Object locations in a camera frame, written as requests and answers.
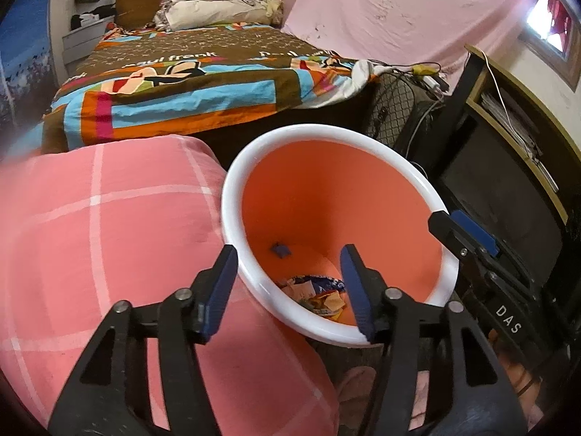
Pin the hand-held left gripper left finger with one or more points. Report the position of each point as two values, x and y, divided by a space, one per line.
220 290

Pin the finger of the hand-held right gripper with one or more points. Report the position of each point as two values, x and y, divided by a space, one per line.
479 234
447 231

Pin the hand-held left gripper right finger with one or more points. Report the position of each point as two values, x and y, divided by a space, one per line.
358 290

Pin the blue snack wrapper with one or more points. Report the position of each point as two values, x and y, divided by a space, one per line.
324 284

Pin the small dark blue scrap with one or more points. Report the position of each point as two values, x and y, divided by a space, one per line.
280 250

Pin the orange bucket with white rim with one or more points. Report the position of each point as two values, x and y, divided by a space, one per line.
340 200

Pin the person's right hand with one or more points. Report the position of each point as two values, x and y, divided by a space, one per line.
513 374

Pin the black and wood desk shelf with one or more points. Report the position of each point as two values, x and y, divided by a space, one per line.
499 181

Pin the stack of papers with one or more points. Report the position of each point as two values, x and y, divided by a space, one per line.
517 131

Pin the pink checked blanket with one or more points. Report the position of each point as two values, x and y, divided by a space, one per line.
113 245

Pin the yellow plug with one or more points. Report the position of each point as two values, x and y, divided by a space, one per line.
423 70

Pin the bed with colourful patchwork cover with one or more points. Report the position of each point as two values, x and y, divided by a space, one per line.
204 95

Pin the window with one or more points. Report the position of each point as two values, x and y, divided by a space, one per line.
549 41

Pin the pink floral hanging sheet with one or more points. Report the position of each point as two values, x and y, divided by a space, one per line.
408 18

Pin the pink window curtain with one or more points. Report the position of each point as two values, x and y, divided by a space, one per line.
559 18

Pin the cream pillow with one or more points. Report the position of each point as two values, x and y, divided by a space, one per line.
213 16

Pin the grey nightstand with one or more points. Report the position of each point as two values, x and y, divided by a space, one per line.
84 43

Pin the yellow cloth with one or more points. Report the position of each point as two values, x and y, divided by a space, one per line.
271 7

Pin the black clothes pile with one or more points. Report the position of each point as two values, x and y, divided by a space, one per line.
93 14

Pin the blue dotted wardrobe cover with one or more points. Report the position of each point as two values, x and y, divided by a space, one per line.
25 54

